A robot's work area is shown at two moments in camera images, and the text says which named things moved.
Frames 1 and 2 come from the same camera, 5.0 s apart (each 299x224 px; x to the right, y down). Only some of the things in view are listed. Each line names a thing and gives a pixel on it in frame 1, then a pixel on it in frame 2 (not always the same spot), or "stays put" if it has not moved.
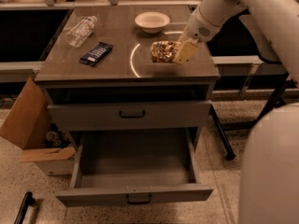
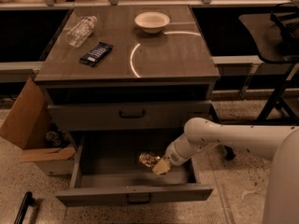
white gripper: (198, 27) to (172, 156)
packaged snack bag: (163, 51) to (149, 160)
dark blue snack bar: (96, 54) stays put
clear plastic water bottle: (81, 31) stays put
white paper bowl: (151, 21) stays put
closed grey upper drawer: (124, 116) stays put
